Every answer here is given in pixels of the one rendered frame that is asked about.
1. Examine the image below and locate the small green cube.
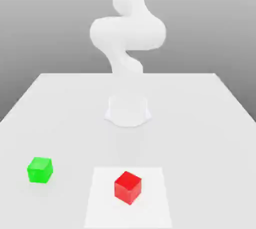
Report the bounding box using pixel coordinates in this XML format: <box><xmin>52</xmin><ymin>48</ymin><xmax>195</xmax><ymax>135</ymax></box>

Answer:
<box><xmin>26</xmin><ymin>156</ymin><xmax>54</xmax><ymax>184</ymax></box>

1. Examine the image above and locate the small red cube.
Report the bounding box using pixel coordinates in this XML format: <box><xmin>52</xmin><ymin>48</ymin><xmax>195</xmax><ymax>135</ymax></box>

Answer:
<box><xmin>114</xmin><ymin>170</ymin><xmax>143</xmax><ymax>206</ymax></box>

